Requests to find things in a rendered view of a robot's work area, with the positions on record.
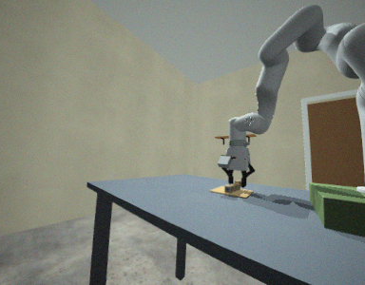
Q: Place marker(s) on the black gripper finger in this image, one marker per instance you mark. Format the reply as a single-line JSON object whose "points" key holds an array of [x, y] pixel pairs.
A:
{"points": [[229, 174], [245, 175]]}

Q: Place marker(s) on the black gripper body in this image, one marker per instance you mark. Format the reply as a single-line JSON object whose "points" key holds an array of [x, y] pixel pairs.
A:
{"points": [[242, 159]]}

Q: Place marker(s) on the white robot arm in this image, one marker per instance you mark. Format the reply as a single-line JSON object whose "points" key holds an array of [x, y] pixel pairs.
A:
{"points": [[307, 25]]}

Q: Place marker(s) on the beige flat mat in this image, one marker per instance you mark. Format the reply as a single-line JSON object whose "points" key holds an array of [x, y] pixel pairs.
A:
{"points": [[239, 193]]}

